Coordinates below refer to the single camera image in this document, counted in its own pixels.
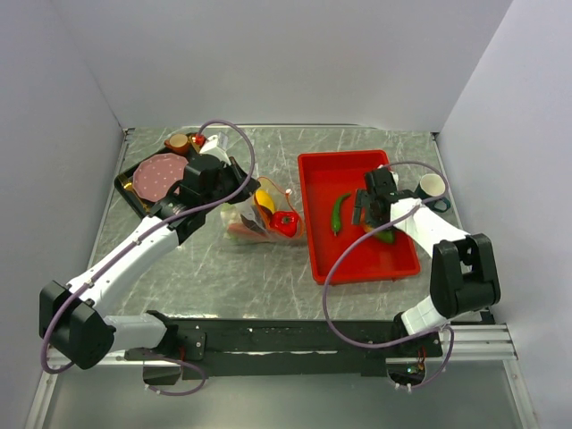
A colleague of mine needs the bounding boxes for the red toy bell pepper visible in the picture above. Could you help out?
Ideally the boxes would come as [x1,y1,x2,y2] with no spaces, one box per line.
[270,211,299,238]

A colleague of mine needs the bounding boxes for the dark green mug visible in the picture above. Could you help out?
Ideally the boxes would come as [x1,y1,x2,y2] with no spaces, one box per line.
[414,173,451,214]

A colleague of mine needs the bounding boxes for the toy cauliflower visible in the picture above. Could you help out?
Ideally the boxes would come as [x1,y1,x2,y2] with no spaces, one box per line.
[221,210,240,226]

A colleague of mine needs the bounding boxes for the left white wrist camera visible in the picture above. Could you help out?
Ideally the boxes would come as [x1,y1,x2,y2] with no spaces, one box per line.
[198,132,231,164]

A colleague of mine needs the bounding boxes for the green toy chili pepper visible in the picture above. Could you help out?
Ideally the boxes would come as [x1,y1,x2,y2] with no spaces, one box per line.
[331,193,350,236]

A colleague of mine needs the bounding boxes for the toy watermelon slice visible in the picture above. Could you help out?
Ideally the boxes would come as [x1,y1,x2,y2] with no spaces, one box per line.
[227,223,265,241]

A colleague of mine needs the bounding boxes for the clear zip top bag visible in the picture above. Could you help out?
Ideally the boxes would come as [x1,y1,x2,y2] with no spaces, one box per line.
[221,177,306,243]

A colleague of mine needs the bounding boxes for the black serving tray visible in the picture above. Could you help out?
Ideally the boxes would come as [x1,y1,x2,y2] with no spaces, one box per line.
[114,131,235,220]

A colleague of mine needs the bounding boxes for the dark purple toy onion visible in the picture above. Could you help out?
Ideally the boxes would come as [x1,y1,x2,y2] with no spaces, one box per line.
[240,209,266,234]

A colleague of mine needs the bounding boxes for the pink dotted plate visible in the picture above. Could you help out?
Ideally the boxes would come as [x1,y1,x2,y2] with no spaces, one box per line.
[132,153,188,203]

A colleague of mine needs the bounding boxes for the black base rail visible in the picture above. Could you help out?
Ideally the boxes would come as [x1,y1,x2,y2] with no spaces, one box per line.
[125,318,442,380]

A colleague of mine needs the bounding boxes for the orange green toy mango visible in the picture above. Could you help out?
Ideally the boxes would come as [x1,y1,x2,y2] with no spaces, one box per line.
[372,227,396,245]

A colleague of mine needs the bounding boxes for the brown ceramic cup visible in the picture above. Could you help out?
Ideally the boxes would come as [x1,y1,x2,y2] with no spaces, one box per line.
[164,133,191,153]

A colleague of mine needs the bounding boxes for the gold fork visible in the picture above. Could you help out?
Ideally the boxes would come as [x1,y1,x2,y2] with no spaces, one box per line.
[119,176,134,192]

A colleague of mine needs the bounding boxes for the yellow toy mango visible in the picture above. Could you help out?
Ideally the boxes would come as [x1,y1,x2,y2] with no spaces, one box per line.
[255,189,275,215]

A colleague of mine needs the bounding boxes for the red plastic bin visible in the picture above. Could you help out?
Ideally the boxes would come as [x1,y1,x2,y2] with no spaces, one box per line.
[298,149,421,285]

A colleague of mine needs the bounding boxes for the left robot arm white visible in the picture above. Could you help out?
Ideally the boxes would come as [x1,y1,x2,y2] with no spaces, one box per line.
[39,155,260,371]

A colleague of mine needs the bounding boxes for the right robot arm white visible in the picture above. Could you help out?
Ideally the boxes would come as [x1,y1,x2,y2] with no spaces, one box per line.
[352,166,501,356]

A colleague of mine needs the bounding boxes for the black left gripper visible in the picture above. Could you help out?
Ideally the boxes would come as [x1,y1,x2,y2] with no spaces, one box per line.
[202,156,260,212]

